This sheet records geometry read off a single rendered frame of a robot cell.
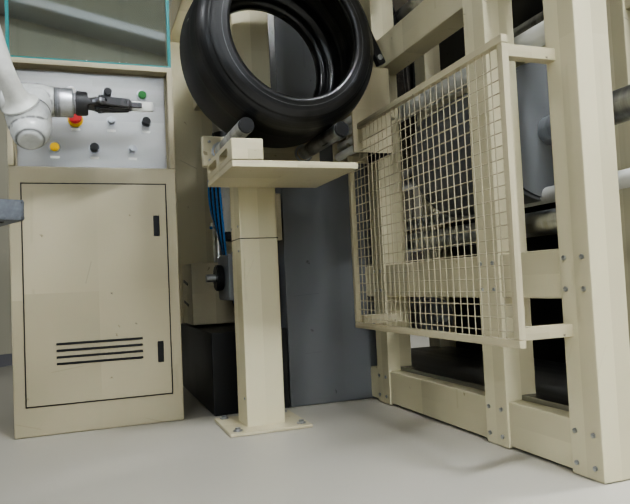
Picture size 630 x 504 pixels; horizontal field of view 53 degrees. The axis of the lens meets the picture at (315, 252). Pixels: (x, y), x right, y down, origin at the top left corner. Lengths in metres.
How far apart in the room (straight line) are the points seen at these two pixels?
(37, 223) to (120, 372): 0.58
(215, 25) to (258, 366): 1.05
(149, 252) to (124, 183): 0.26
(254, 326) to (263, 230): 0.32
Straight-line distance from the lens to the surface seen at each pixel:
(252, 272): 2.09
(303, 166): 1.78
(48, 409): 2.34
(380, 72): 2.30
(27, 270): 2.31
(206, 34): 1.82
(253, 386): 2.11
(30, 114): 1.98
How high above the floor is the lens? 0.47
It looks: 3 degrees up
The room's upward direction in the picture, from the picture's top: 3 degrees counter-clockwise
